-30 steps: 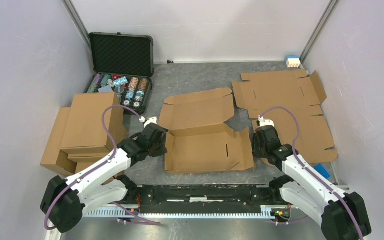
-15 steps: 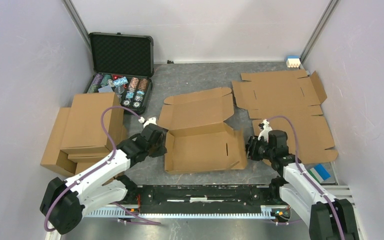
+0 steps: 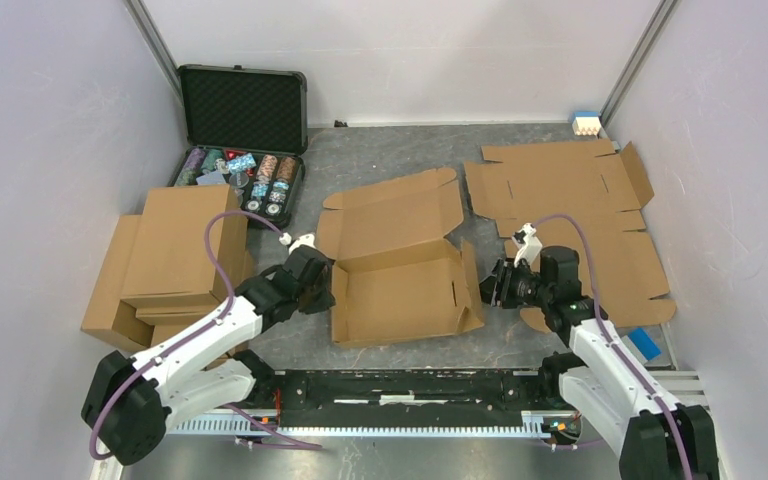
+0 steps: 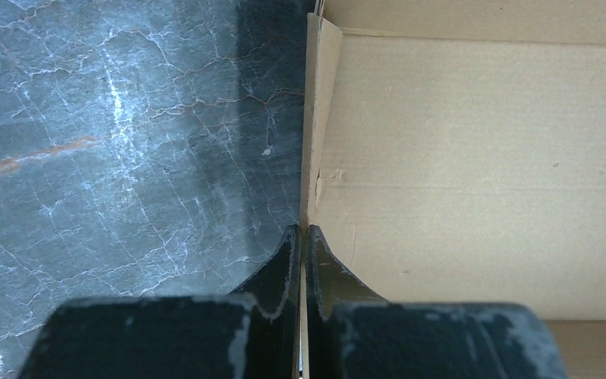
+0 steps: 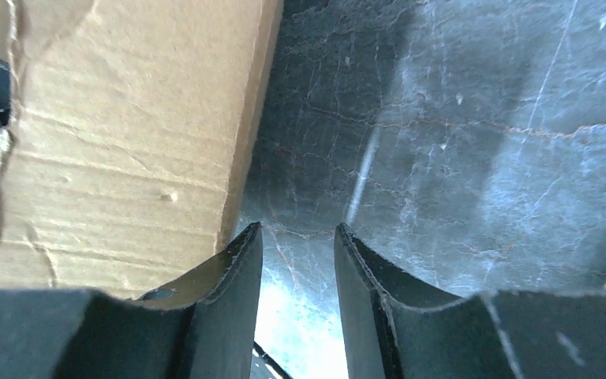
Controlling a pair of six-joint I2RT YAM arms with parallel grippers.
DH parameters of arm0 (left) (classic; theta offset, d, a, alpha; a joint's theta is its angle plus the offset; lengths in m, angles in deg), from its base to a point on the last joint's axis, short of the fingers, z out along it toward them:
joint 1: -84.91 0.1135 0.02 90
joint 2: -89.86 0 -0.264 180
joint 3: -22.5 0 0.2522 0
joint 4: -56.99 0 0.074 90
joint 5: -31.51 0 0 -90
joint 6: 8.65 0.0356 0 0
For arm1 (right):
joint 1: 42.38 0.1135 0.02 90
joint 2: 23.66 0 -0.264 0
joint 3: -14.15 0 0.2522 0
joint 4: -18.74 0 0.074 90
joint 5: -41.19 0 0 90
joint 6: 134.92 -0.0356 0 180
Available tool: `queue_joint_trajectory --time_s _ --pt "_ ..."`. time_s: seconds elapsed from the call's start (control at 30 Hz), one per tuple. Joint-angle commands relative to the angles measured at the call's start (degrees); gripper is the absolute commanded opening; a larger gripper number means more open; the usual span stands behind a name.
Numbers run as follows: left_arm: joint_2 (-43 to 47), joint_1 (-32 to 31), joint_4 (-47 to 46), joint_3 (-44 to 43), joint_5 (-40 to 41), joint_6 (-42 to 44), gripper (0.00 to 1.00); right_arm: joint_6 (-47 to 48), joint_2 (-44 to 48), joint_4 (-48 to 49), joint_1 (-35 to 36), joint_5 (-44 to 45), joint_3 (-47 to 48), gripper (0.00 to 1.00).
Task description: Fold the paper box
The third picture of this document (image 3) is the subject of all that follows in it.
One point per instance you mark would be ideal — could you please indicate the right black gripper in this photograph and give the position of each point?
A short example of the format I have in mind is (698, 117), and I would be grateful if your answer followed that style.
(496, 289)

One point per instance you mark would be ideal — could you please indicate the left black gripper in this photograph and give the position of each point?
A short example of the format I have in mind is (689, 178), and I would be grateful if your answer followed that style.
(325, 301)

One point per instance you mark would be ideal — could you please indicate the cardboard box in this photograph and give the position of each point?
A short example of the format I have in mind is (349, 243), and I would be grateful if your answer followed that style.
(396, 277)
(111, 320)
(169, 265)

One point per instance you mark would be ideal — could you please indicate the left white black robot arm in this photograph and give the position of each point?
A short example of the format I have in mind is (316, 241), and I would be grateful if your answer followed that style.
(132, 402)

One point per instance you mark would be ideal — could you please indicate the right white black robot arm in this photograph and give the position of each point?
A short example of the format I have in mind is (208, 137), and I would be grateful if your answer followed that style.
(653, 433)

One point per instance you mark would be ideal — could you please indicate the stack of flat cardboard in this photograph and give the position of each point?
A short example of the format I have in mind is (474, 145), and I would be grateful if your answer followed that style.
(587, 196)

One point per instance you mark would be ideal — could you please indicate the black poker chip case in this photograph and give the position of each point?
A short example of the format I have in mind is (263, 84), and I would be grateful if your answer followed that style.
(250, 125)

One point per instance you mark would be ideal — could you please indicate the blue green white card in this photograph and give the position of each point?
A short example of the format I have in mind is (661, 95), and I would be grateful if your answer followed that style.
(641, 345)

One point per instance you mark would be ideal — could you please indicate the white blue block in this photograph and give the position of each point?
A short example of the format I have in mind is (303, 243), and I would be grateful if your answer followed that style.
(586, 123)

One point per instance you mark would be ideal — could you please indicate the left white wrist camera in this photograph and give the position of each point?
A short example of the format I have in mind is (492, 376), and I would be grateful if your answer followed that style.
(293, 243)

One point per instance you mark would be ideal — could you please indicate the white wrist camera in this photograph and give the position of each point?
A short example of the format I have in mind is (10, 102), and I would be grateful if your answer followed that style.
(528, 245)
(293, 243)

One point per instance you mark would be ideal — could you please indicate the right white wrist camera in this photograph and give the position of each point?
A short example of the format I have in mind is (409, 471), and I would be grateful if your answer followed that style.
(528, 245)

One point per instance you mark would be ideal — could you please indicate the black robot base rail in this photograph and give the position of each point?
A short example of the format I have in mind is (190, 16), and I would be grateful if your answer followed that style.
(404, 398)

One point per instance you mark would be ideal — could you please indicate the white toothed cable duct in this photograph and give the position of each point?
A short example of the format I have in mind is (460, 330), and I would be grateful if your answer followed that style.
(226, 423)

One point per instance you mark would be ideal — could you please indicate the left aluminium corner post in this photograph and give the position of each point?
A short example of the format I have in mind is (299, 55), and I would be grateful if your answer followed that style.
(154, 40)

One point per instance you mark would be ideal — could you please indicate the aluminium corner post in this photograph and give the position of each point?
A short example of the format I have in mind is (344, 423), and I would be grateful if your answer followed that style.
(154, 40)
(645, 44)

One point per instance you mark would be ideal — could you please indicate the right aluminium corner post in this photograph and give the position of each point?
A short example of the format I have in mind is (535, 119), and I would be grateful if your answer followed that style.
(645, 44)

